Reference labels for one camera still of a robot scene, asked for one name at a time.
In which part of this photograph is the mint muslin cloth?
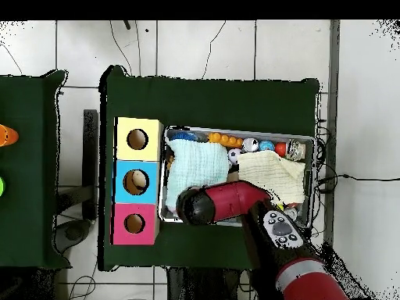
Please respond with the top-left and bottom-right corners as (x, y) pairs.
(165, 138), (230, 213)

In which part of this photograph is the shallow clear mesh bin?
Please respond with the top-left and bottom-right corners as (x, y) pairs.
(158, 125), (316, 231)

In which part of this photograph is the wooden box with three holes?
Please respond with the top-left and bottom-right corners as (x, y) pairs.
(110, 116), (164, 246)

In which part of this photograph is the blue spiky ball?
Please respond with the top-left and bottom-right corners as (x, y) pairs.
(170, 130), (201, 142)

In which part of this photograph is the orange rubber toy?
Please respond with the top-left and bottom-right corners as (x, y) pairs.
(208, 132), (244, 148)

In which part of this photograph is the black and white soccer ball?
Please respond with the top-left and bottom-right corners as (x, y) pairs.
(227, 148), (243, 165)

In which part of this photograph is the white ball with black stars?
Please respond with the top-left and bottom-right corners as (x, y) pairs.
(241, 137), (259, 153)

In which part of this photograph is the cream muslin cloth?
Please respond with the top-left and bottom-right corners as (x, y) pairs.
(237, 150), (306, 205)

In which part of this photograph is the dark green table cloth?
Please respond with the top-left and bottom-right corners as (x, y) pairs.
(98, 64), (320, 272)

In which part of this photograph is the dark green side table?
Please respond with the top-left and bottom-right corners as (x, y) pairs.
(0, 69), (73, 271)

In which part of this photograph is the orange cone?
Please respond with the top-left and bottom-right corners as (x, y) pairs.
(0, 123), (20, 148)

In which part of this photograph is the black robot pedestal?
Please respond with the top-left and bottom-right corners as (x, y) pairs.
(166, 266), (241, 300)

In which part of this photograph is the black power cable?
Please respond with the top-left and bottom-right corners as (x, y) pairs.
(315, 173), (400, 193)

